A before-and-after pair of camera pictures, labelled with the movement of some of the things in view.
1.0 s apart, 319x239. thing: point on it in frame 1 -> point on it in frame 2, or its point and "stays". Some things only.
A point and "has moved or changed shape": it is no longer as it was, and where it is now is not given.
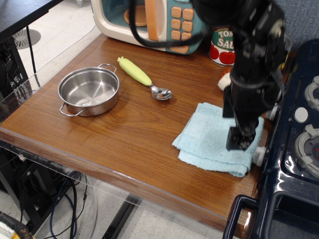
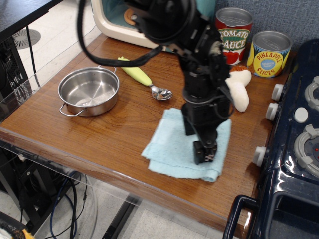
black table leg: x=122 y=215 stays
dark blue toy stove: x=286 y=203 stays
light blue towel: x=203 y=141 has moved or changed shape
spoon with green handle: x=158 y=93 stays
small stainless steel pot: x=88 y=91 stays
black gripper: x=253 y=90 -> x=202 y=115
